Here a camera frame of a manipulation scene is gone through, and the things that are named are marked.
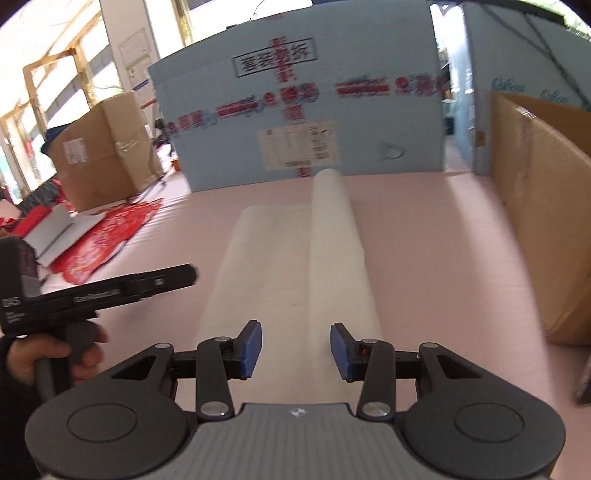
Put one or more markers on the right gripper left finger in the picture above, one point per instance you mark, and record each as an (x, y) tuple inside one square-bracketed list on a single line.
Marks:
[(213, 364)]

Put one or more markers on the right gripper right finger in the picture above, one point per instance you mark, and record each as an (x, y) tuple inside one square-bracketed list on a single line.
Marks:
[(378, 366)]

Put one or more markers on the white cloth shopping bag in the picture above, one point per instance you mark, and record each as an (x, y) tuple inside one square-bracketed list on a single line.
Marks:
[(297, 269)]

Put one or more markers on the person's left hand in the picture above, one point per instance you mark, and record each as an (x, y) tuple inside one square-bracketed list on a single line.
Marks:
[(24, 353)]

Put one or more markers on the white flat cardboard sheet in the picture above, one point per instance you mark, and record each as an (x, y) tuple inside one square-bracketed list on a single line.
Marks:
[(58, 232)]

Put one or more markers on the red gift boxes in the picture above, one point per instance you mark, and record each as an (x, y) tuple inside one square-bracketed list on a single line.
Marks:
[(33, 209)]

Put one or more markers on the brown sealed cardboard box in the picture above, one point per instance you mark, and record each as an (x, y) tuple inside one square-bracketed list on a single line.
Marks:
[(105, 156)]

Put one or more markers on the open brown cardboard box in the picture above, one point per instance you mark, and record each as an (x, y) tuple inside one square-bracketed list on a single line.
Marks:
[(540, 165)]

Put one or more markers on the large blue cardboard box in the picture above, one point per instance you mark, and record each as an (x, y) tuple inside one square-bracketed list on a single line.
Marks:
[(349, 85)]

